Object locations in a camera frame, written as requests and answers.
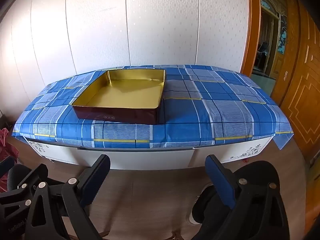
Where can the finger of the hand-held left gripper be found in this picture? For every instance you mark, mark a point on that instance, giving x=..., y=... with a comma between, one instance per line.
x=33, y=177
x=6, y=166

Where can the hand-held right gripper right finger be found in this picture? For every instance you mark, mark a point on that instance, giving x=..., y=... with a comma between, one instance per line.
x=221, y=182

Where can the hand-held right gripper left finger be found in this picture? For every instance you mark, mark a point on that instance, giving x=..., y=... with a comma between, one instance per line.
x=91, y=182

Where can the white desk drawer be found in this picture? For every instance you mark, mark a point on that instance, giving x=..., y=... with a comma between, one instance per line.
x=155, y=158

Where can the dark red tin box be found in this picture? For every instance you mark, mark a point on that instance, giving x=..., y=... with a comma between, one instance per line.
x=120, y=92

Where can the red ruffled cloth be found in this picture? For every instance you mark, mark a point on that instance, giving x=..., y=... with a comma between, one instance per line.
x=6, y=152

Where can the white floral print desk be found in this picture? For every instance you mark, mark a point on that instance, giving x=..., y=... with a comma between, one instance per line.
x=215, y=156

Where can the person's right leg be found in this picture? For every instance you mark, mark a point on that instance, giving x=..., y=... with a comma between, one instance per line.
x=205, y=210

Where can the white shoe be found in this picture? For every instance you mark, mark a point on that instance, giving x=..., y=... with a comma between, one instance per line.
x=193, y=219

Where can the blue plaid tablecloth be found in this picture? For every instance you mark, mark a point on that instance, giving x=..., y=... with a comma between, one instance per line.
x=225, y=105

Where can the carved wooden door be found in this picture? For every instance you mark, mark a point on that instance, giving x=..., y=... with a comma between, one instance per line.
x=305, y=92

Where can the wooden door frame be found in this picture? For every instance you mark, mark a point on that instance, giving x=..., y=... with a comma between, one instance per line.
x=247, y=30

